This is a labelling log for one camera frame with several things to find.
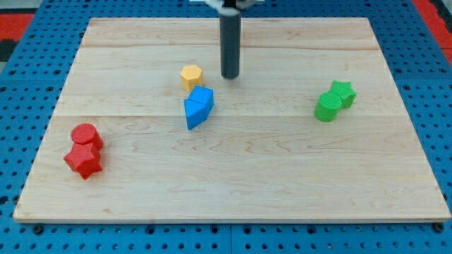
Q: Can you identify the blue cube block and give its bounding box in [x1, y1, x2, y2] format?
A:
[188, 85, 214, 111]

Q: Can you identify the blue triangle block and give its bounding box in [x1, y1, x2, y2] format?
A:
[184, 99, 212, 130]

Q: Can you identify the yellow hexagon block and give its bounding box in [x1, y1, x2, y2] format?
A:
[180, 65, 204, 92]

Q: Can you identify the light wooden board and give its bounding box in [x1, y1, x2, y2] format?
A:
[13, 18, 451, 224]

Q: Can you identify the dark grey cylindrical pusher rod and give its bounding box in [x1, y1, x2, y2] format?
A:
[219, 7, 241, 79]

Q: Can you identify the green cylinder block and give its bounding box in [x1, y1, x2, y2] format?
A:
[314, 92, 342, 122]

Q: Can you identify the green star block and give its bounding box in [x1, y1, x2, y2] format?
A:
[330, 80, 357, 108]

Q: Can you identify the red cylinder block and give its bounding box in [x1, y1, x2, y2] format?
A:
[71, 123, 103, 150]

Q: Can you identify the red star block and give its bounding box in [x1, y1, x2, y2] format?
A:
[64, 143, 103, 179]

